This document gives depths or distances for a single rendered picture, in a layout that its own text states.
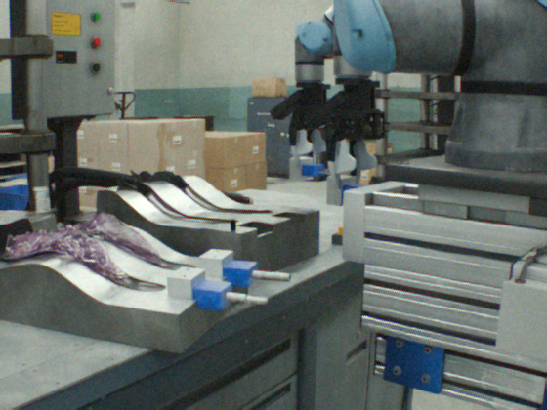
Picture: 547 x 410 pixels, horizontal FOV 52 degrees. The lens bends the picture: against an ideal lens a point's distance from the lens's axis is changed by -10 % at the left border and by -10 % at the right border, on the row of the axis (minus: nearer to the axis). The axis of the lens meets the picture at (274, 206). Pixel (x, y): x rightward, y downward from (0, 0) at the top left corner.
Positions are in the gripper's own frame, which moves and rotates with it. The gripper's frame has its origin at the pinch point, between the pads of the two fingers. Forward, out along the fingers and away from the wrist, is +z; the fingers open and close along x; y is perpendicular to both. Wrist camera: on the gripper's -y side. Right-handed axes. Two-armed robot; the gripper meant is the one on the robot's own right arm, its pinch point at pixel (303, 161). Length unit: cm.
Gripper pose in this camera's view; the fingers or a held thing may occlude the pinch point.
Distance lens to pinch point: 155.3
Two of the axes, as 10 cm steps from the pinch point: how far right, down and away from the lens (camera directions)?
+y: 7.6, 1.1, -6.4
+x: 6.5, -1.3, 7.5
